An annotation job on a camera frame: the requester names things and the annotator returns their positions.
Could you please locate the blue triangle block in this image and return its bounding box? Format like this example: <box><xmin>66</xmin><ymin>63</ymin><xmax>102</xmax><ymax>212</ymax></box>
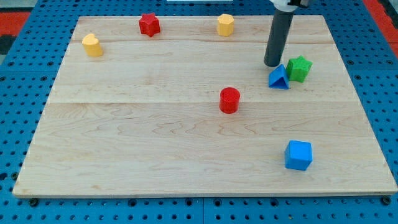
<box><xmin>268</xmin><ymin>64</ymin><xmax>289</xmax><ymax>90</ymax></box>

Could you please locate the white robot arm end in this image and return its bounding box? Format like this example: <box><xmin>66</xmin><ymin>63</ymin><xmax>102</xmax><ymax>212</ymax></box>
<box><xmin>270</xmin><ymin>0</ymin><xmax>314</xmax><ymax>12</ymax></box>

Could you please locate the blue cube block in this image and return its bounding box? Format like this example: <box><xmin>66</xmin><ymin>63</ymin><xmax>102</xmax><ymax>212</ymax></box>
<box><xmin>284</xmin><ymin>140</ymin><xmax>313</xmax><ymax>171</ymax></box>

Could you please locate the light wooden board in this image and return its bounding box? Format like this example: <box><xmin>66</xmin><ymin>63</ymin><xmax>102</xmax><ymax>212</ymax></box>
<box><xmin>12</xmin><ymin>15</ymin><xmax>397</xmax><ymax>198</ymax></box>

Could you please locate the red cylinder block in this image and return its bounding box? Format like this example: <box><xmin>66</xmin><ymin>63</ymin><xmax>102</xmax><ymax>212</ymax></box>
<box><xmin>219</xmin><ymin>87</ymin><xmax>240</xmax><ymax>114</ymax></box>

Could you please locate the yellow hexagon block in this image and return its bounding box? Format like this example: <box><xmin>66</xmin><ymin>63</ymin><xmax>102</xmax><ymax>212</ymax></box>
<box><xmin>217</xmin><ymin>14</ymin><xmax>234</xmax><ymax>37</ymax></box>

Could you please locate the red star block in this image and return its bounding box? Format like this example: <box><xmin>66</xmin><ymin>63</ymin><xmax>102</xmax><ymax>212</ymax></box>
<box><xmin>139</xmin><ymin>12</ymin><xmax>161</xmax><ymax>37</ymax></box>

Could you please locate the green star block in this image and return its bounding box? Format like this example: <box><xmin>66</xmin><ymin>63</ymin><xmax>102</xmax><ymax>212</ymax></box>
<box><xmin>286</xmin><ymin>55</ymin><xmax>313</xmax><ymax>83</ymax></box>

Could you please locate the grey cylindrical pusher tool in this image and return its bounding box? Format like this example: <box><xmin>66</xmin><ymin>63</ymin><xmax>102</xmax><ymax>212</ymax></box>
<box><xmin>264</xmin><ymin>9</ymin><xmax>294</xmax><ymax>67</ymax></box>

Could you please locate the yellow heart block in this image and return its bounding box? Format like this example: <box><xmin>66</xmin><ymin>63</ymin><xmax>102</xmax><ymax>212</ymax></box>
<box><xmin>81</xmin><ymin>33</ymin><xmax>103</xmax><ymax>57</ymax></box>

